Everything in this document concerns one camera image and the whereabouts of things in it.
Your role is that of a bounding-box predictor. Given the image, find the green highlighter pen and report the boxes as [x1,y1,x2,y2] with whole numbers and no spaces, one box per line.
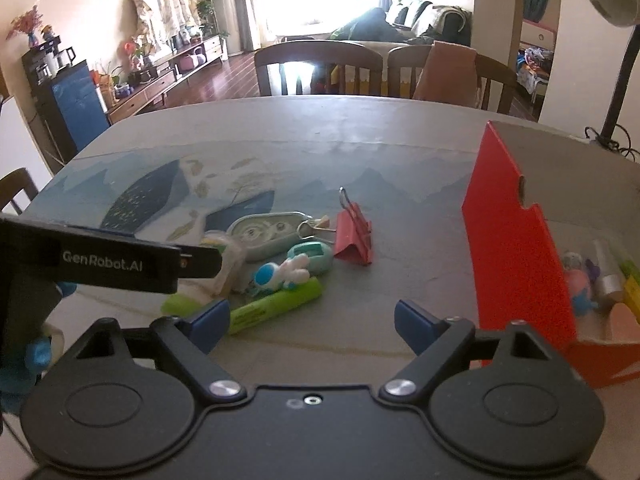
[160,278,323,335]

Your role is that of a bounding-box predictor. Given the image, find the green lid jar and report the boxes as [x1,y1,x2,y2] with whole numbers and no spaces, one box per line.
[178,231,246,304]

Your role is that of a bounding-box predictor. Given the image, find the red binder clip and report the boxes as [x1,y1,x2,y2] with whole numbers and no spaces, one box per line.
[334,188,373,266]

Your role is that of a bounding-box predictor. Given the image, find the blue white astronaut toy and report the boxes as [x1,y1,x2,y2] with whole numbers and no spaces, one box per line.
[248,254,310,296]

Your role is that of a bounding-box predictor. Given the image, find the grey green tape dispenser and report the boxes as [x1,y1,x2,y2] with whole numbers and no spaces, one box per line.
[227,211,311,262]

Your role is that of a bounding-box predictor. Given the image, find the pink pig figurine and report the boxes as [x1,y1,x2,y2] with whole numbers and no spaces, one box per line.
[560,252,598,318]

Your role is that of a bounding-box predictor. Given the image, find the painted landscape table mat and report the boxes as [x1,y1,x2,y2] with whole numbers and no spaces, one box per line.
[27,141,474,259]

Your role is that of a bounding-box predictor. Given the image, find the blue dark cabinet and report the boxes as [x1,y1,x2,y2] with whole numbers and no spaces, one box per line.
[22,54,111,165]

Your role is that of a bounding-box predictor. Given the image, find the red white cardboard box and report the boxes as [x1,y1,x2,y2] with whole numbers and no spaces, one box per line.
[462,122,639,388]

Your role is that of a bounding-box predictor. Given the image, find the clear bag purple beads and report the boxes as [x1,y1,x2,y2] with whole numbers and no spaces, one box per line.
[584,258,601,283]

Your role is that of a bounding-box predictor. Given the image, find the pink heart shaped object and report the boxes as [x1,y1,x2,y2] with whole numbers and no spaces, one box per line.
[605,302,640,342]

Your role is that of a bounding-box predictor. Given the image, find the small silver cap bottle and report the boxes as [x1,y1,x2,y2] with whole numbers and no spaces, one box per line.
[593,240,623,309]

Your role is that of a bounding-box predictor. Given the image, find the yellow small box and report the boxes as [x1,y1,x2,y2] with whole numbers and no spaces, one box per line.
[623,275,640,323]

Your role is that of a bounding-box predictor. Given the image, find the white green marker tube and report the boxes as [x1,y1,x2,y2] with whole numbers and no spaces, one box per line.
[610,242,640,283]

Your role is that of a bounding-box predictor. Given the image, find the wooden tv console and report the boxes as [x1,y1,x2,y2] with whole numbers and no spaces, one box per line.
[106,35,228,125]

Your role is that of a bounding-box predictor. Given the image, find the pink cloth on chair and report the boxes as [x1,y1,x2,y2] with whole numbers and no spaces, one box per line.
[412,41,480,108]

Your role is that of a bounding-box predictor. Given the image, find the wooden chair with cloth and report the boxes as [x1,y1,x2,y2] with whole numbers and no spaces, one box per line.
[387,41,516,115]

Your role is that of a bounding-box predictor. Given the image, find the wooden dining chair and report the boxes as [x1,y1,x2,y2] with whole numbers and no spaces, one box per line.
[254,39,383,96]

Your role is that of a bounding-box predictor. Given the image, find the sofa with blankets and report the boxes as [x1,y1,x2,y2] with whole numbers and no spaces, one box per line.
[329,0,472,47]

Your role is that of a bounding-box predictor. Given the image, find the grey desk lamp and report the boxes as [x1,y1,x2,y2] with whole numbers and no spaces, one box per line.
[587,0,639,155]

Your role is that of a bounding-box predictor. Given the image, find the black lamp cable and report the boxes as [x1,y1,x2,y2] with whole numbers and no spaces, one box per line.
[583,122,640,164]

